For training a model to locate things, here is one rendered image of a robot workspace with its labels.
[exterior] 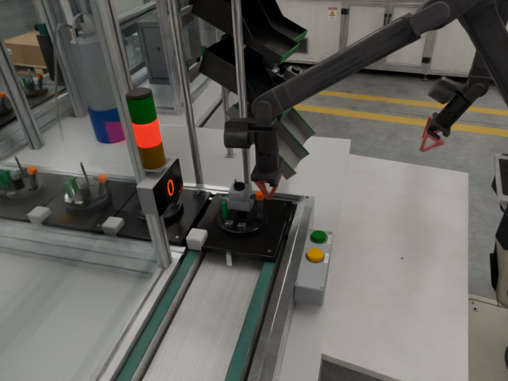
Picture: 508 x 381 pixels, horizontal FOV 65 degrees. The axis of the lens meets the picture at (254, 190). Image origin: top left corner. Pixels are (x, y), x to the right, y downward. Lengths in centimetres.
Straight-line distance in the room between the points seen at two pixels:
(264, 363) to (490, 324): 125
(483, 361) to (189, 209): 122
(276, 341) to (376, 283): 37
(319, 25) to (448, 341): 444
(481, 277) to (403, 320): 149
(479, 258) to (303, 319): 175
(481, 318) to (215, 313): 125
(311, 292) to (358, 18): 429
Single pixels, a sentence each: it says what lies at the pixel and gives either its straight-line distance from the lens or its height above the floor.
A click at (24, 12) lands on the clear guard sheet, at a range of 64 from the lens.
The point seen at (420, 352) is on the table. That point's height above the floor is 86.
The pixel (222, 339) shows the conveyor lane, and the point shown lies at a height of 92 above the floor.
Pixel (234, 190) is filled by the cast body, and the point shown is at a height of 109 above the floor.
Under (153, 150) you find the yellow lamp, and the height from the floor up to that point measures 130.
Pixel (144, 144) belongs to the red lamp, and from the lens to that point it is 81.
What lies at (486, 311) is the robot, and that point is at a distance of 198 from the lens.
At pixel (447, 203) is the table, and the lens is 147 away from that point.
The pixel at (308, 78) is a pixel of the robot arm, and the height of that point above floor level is 138.
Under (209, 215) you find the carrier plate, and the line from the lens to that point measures 116.
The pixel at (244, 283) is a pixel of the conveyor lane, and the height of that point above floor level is 92.
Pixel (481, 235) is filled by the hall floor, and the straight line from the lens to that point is 281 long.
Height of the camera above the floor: 168
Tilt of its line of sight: 35 degrees down
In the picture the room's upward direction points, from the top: 3 degrees counter-clockwise
